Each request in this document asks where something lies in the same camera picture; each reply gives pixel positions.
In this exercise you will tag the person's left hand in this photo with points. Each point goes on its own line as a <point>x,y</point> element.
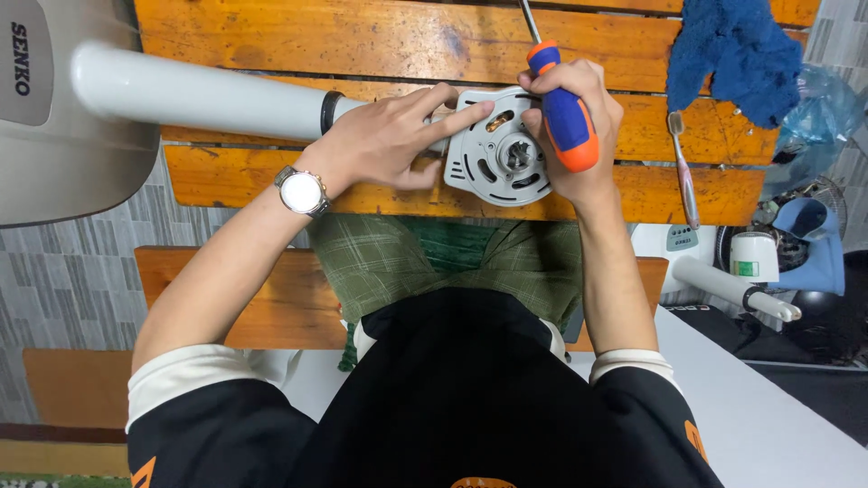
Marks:
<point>380,139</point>

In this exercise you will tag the person's right hand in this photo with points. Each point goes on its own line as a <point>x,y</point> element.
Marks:
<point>597,122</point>

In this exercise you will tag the grey fan motor housing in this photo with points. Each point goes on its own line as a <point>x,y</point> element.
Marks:
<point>475,173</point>

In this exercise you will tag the silver white-faced wristwatch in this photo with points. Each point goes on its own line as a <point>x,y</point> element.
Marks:
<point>302,192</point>

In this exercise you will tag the pink grey toothbrush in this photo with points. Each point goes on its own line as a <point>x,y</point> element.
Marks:
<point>685,173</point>

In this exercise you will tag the person's green plaid trousers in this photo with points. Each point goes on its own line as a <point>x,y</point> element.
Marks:
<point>369,264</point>

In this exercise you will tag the blue fluffy cloth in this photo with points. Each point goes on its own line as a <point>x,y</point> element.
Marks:
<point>732,54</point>

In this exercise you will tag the white fan stand pole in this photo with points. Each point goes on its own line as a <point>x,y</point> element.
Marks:
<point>203,95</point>

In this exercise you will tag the wooden bench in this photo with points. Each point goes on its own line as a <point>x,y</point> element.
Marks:
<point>271,298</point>

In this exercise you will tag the white floor fan stand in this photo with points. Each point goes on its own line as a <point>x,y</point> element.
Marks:
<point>705,281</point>

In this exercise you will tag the white motor cover green label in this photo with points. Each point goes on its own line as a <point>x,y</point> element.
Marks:
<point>753,257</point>

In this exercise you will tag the blue plastic bag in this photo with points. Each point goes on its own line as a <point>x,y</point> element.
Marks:
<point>824,115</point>

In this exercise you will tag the blue fan housing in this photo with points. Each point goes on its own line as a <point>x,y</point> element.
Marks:
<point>824,261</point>

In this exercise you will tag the person's black shirt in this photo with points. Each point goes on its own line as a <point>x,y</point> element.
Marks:
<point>441,406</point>

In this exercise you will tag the grey fan base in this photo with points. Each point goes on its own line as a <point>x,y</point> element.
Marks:
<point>61,156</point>

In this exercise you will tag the black mat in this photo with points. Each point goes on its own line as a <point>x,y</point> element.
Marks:
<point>807,379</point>

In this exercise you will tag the brown wooden board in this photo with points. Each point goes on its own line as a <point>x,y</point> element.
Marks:
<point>74,390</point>

